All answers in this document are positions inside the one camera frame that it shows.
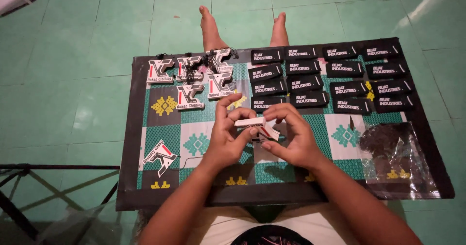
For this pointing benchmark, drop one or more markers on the person's foot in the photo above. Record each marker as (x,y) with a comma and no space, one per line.
(210,28)
(279,30)

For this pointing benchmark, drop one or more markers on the green patterned low table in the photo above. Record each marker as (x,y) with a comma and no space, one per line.
(174,135)

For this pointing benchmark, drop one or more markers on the black metal frame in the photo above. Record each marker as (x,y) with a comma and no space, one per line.
(22,186)

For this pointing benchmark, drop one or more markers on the white shirt with black print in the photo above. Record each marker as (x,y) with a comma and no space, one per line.
(269,228)

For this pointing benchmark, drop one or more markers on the white red-striped hang tag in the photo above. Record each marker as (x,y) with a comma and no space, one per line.
(270,132)

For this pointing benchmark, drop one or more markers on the clear plastic sheet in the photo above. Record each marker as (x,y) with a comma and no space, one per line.
(80,226)

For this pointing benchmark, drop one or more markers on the white logo hang tag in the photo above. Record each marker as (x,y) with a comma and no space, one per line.
(222,61)
(221,86)
(190,97)
(160,157)
(159,72)
(189,67)

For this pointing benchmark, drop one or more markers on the rows of black label bundles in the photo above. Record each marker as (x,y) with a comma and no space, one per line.
(327,79)

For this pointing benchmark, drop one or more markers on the person's right hand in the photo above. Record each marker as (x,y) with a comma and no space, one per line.
(300,146)

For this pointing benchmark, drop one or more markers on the person's right foot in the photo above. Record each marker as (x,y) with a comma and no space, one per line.
(279,30)

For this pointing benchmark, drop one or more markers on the person's left hand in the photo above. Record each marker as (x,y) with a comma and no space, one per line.
(224,143)

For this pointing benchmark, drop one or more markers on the person's left foot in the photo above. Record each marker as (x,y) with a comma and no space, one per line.
(210,28)

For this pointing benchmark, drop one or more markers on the small stack of white tags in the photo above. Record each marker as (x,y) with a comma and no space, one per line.
(250,122)

